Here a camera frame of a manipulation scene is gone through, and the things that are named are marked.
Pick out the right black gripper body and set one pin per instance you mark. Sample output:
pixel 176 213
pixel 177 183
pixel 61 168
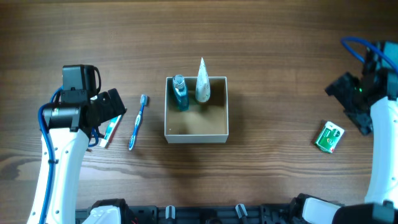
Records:
pixel 351 101

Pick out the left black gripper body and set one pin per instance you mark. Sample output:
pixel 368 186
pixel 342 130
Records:
pixel 110 104

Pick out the green soap box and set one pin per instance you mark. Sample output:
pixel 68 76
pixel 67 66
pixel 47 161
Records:
pixel 329 137

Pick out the blue mouthwash bottle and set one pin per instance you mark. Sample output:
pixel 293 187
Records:
pixel 180 92

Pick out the white lotion tube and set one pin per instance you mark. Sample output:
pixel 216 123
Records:
pixel 202 91

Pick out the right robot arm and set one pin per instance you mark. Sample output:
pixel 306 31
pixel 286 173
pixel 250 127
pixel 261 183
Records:
pixel 370 103

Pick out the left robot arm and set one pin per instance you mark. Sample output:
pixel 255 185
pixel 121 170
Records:
pixel 68 122

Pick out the teal red toothpaste tube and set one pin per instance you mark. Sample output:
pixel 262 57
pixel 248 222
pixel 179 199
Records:
pixel 110 131

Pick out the blue white toothbrush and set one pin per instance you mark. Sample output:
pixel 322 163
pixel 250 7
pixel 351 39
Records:
pixel 143 101

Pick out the white cardboard open box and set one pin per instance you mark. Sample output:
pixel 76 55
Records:
pixel 201 123

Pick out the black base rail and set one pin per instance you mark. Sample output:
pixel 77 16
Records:
pixel 265 213

